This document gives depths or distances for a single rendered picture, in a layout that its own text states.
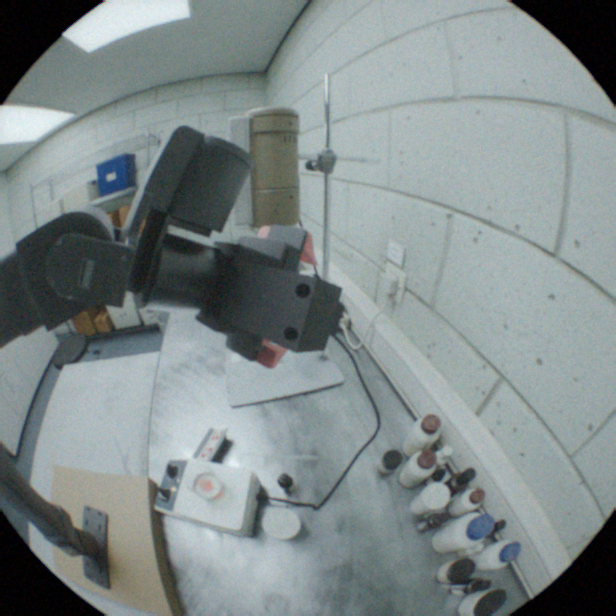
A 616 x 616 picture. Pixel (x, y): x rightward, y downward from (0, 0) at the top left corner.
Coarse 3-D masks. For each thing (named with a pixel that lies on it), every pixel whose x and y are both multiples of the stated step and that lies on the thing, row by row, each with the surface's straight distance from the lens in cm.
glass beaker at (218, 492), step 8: (192, 464) 40; (200, 464) 41; (208, 464) 39; (184, 472) 40; (192, 472) 42; (200, 472) 43; (208, 472) 43; (184, 480) 40; (192, 480) 43; (216, 480) 39; (192, 488) 42; (216, 488) 40; (224, 488) 43; (200, 496) 41; (208, 496) 40; (216, 496) 41; (224, 496) 44
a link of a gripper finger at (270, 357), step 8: (232, 344) 28; (240, 344) 27; (264, 344) 26; (240, 352) 27; (248, 352) 26; (256, 352) 26; (264, 352) 26; (272, 352) 25; (280, 352) 26; (248, 360) 27; (256, 360) 27; (264, 360) 26; (272, 360) 25
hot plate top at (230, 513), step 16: (224, 480) 46; (240, 480) 45; (192, 496) 46; (240, 496) 44; (176, 512) 47; (192, 512) 46; (208, 512) 45; (224, 512) 44; (240, 512) 43; (240, 528) 43
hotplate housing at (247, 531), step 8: (256, 480) 48; (256, 488) 49; (248, 496) 46; (256, 496) 49; (264, 496) 49; (248, 504) 46; (256, 504) 50; (168, 512) 52; (248, 512) 46; (184, 520) 53; (192, 520) 48; (248, 520) 45; (216, 528) 46; (224, 528) 46; (248, 528) 46; (240, 536) 50; (248, 536) 49
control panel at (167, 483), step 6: (168, 462) 57; (174, 462) 55; (180, 462) 53; (186, 462) 52; (180, 468) 53; (180, 474) 52; (162, 480) 56; (168, 480) 54; (174, 480) 53; (180, 480) 51; (162, 486) 55; (168, 486) 54; (174, 486) 52; (174, 492) 51; (156, 498) 56; (174, 498) 50; (156, 504) 55; (162, 504) 53; (168, 504) 51; (174, 504) 50; (168, 510) 51
